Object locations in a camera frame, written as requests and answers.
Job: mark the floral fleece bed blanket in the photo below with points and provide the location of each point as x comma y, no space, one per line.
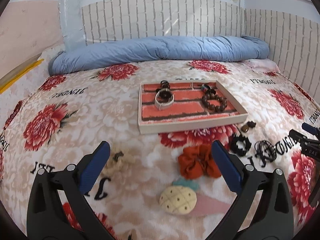
71,114

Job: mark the orange fabric scrunchie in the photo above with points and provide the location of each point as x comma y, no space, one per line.
197,161

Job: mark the black hair claw clip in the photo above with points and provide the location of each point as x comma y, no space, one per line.
165,84

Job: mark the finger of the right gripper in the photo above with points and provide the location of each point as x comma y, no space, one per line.
310,129
297,136

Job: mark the clear plastic sheet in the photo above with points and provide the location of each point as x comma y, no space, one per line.
71,24

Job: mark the white tray with brick liner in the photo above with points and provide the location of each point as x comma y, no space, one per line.
187,111

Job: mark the brown teardrop stone pendant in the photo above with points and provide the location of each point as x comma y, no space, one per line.
245,128

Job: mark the black scrunchie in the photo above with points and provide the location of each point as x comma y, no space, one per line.
240,145

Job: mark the cream fluffy scrunchie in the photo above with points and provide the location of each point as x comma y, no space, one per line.
117,162

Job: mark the rolled blue quilt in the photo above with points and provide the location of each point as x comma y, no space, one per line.
217,48

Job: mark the yellow strip at bedside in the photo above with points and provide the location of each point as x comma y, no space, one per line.
17,76

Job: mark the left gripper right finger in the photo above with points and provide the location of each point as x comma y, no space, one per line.
262,208

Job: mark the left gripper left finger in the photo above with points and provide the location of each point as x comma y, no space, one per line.
46,218

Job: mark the dark brown hair claw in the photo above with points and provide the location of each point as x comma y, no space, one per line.
164,94

